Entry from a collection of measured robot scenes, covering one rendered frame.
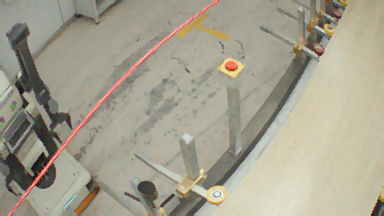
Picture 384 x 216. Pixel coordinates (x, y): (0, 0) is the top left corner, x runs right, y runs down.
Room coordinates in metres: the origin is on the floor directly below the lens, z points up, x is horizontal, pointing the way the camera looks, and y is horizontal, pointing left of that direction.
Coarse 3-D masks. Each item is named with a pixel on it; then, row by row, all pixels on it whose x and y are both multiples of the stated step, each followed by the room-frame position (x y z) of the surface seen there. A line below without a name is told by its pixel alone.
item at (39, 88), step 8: (24, 24) 1.12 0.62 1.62; (8, 40) 1.07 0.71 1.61; (24, 40) 1.09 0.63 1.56; (16, 48) 1.06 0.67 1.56; (24, 48) 1.08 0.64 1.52; (24, 56) 1.07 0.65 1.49; (24, 64) 1.08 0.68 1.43; (32, 64) 1.08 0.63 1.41; (32, 72) 1.07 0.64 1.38; (32, 80) 1.06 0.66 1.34; (40, 80) 1.09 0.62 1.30; (32, 88) 1.08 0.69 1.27; (40, 88) 1.07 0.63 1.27; (40, 96) 1.06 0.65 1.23
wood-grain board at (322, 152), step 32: (352, 0) 1.95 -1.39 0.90; (352, 32) 1.54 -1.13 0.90; (320, 64) 1.28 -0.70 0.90; (352, 64) 1.26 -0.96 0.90; (320, 96) 1.07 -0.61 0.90; (352, 96) 1.03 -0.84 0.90; (288, 128) 0.94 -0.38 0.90; (320, 128) 0.89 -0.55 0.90; (352, 128) 0.84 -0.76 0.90; (288, 160) 0.78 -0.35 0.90; (320, 160) 0.72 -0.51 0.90; (352, 160) 0.66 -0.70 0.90; (256, 192) 0.67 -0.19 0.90; (288, 192) 0.62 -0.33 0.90; (320, 192) 0.56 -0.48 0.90; (352, 192) 0.49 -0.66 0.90
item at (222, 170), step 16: (336, 0) 2.20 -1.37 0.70; (304, 64) 1.48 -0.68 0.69; (288, 80) 1.37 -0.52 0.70; (272, 96) 1.28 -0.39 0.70; (288, 96) 1.31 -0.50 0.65; (272, 112) 1.19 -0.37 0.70; (256, 128) 1.11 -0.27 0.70; (240, 144) 1.05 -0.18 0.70; (256, 144) 1.07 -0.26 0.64; (224, 160) 0.98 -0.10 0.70; (240, 160) 0.98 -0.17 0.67; (208, 176) 0.91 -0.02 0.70; (224, 176) 0.90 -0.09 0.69; (192, 192) 0.83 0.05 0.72; (176, 208) 0.76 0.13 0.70; (192, 208) 0.75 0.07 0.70
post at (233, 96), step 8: (232, 96) 1.00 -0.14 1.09; (232, 104) 1.00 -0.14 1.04; (232, 112) 1.00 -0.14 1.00; (240, 112) 1.01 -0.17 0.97; (232, 120) 1.00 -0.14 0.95; (240, 120) 1.01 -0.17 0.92; (232, 128) 1.00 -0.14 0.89; (240, 128) 1.01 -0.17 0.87; (232, 136) 1.00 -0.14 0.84; (240, 136) 1.01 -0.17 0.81; (232, 144) 1.00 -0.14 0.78; (232, 152) 1.00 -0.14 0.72
